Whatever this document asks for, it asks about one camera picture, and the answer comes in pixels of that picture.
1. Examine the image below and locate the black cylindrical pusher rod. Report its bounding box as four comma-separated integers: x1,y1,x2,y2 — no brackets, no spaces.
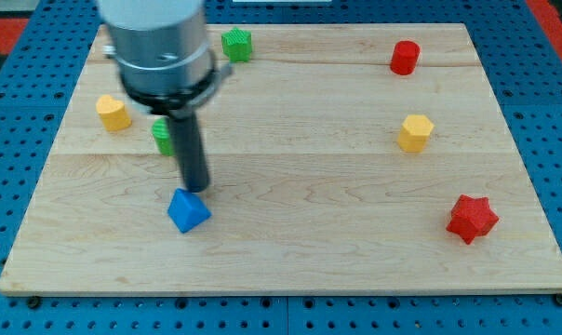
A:
167,114,210,193

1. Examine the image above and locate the blue triangle block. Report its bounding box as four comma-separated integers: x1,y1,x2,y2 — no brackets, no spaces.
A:
167,188,211,234

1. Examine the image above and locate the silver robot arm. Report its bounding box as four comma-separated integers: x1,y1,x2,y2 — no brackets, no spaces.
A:
97,0,232,193

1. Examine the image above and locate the green cylinder block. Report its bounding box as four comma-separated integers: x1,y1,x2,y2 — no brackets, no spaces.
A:
151,118,174,156

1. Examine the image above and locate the yellow heart block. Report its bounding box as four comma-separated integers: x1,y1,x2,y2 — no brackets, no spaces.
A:
96,95,132,131

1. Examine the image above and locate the green star block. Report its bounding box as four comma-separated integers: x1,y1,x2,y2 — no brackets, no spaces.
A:
221,27,252,62

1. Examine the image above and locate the light wooden board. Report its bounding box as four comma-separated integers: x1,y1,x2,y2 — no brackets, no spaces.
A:
0,23,562,297

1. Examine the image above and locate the yellow hexagon block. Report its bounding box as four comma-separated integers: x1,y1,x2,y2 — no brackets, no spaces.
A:
397,114,435,153

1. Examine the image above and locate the red cylinder block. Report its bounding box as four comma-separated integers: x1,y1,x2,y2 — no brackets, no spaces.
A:
390,40,421,75

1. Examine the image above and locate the red star block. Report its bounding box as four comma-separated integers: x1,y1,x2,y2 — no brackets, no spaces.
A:
446,194,500,245

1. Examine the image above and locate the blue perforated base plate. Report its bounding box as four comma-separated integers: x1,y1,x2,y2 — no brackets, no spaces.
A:
0,1,562,334

